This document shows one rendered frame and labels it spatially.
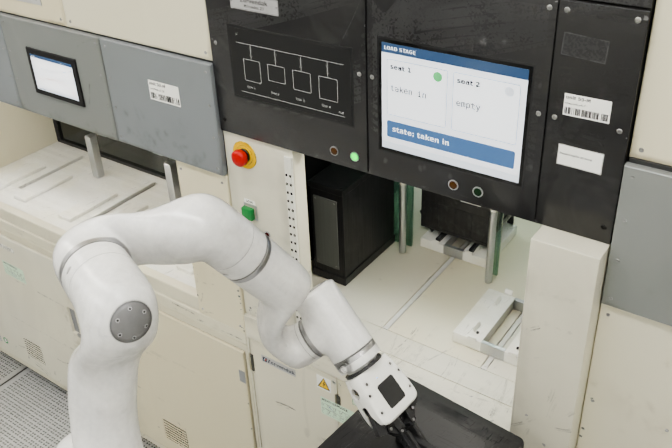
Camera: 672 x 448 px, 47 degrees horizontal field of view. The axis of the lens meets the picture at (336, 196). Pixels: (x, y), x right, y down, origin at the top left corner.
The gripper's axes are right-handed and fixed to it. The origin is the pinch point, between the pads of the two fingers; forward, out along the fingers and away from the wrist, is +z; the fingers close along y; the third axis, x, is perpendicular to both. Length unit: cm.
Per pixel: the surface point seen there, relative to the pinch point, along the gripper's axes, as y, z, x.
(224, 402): 21, -15, 99
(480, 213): 78, -20, 26
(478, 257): 78, -10, 36
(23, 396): 5, -54, 208
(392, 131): 27, -47, -13
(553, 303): 25.0, -5.7, -23.0
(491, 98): 28, -41, -35
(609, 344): 30.9, 6.7, -23.2
